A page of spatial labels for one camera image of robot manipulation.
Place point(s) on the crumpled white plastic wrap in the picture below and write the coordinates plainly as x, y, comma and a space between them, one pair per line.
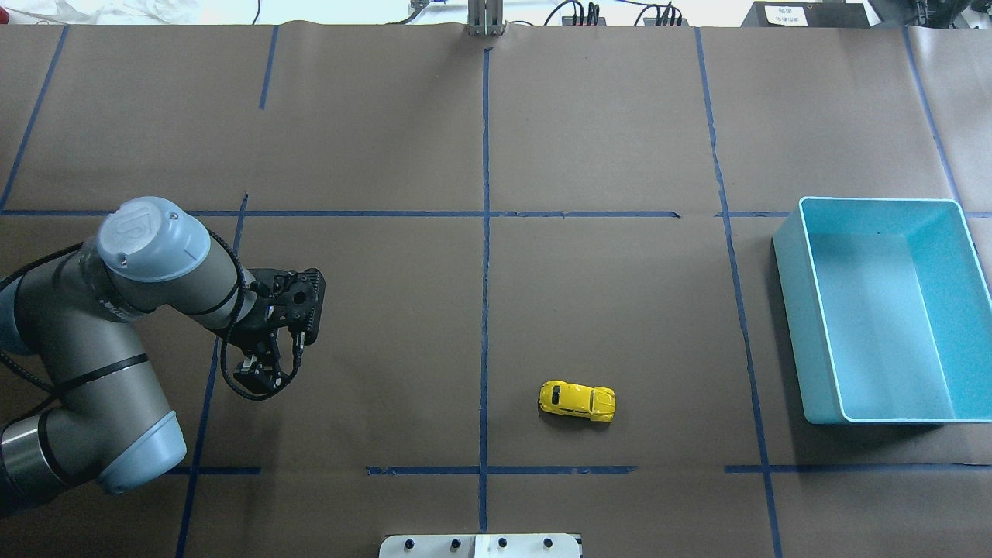
104, 12

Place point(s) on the aluminium frame post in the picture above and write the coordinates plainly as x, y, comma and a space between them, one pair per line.
485, 18

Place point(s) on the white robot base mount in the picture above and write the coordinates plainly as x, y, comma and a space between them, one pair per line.
541, 544

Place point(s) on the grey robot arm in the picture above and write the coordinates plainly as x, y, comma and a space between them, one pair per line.
68, 327

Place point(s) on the yellow beetle toy car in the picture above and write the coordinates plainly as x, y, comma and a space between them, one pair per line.
594, 403

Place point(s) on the black device with label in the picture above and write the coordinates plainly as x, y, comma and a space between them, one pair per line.
833, 15

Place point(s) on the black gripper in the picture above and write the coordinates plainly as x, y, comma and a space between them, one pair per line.
253, 335

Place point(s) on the light blue plastic bin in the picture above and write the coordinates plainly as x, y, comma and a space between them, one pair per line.
888, 311

